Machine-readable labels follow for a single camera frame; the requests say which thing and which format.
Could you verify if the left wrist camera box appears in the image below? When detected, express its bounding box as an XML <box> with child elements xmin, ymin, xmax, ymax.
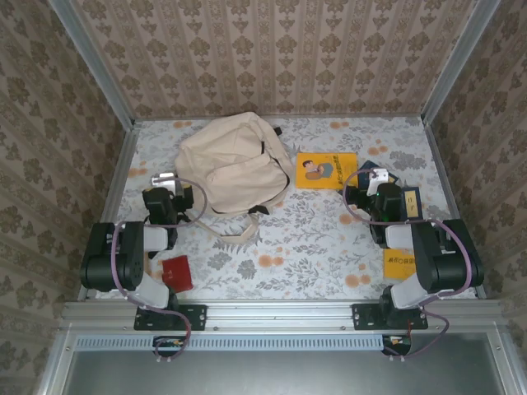
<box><xmin>150</xmin><ymin>171</ymin><xmax>182</xmax><ymax>194</ymax></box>

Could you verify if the yellow book with cartoon cover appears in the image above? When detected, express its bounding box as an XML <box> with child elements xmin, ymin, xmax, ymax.
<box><xmin>295</xmin><ymin>151</ymin><xmax>358</xmax><ymax>191</ymax></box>

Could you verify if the cream canvas backpack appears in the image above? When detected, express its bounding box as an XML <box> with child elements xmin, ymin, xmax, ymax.
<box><xmin>173</xmin><ymin>110</ymin><xmax>291</xmax><ymax>248</ymax></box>

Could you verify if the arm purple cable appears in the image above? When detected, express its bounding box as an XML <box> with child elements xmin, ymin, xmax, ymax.
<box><xmin>109</xmin><ymin>177</ymin><xmax>208</xmax><ymax>363</ymax></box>
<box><xmin>342</xmin><ymin>168</ymin><xmax>473</xmax><ymax>363</ymax></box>

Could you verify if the floral table cover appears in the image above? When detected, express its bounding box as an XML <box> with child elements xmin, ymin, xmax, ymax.
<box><xmin>94</xmin><ymin>117</ymin><xmax>481</xmax><ymax>301</ymax></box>

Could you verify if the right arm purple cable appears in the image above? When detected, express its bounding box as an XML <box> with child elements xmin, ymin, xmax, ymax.
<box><xmin>342</xmin><ymin>168</ymin><xmax>473</xmax><ymax>363</ymax></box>

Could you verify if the red pouch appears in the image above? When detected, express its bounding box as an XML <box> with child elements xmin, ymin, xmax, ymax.
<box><xmin>161</xmin><ymin>255</ymin><xmax>194</xmax><ymax>289</ymax></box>

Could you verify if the aluminium frame post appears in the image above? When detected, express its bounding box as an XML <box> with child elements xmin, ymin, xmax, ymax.
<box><xmin>422</xmin><ymin>0</ymin><xmax>502</xmax><ymax>121</ymax></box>
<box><xmin>49</xmin><ymin>0</ymin><xmax>138</xmax><ymax>127</ymax></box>

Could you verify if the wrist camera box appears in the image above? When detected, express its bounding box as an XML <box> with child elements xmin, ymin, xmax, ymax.
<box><xmin>150</xmin><ymin>171</ymin><xmax>182</xmax><ymax>194</ymax></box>
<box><xmin>367</xmin><ymin>167</ymin><xmax>390</xmax><ymax>194</ymax></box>

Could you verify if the yellow book with black title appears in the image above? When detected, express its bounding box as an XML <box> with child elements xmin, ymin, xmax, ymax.
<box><xmin>382</xmin><ymin>248</ymin><xmax>417</xmax><ymax>281</ymax></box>

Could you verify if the slotted grey cable duct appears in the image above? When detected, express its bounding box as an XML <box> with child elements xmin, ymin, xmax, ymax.
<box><xmin>76</xmin><ymin>333</ymin><xmax>501</xmax><ymax>351</ymax></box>

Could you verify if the grey sheet metal panel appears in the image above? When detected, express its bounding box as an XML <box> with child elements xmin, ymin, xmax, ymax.
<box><xmin>39</xmin><ymin>328</ymin><xmax>514</xmax><ymax>395</ymax></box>

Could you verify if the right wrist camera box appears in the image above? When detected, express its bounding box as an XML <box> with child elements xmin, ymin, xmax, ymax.
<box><xmin>367</xmin><ymin>167</ymin><xmax>390</xmax><ymax>194</ymax></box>

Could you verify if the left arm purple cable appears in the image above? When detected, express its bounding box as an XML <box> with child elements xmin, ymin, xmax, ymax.
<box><xmin>109</xmin><ymin>177</ymin><xmax>208</xmax><ymax>363</ymax></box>

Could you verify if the aluminium frame rail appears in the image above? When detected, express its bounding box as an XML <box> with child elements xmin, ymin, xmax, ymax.
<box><xmin>77</xmin><ymin>121</ymin><xmax>143</xmax><ymax>301</ymax></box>
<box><xmin>423</xmin><ymin>118</ymin><xmax>487</xmax><ymax>300</ymax></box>
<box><xmin>133</xmin><ymin>113</ymin><xmax>425</xmax><ymax>123</ymax></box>

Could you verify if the small connector board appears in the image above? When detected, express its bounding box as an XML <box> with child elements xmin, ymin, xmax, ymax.
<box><xmin>154</xmin><ymin>336</ymin><xmax>186</xmax><ymax>357</ymax></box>
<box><xmin>382</xmin><ymin>335</ymin><xmax>413</xmax><ymax>356</ymax></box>

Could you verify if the navy book with tan label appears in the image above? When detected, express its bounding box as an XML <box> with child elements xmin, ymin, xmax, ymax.
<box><xmin>399</xmin><ymin>185</ymin><xmax>424</xmax><ymax>222</ymax></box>

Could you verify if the wide aluminium base rail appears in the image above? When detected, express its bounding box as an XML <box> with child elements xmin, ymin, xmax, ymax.
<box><xmin>61</xmin><ymin>300</ymin><xmax>504</xmax><ymax>332</ymax></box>

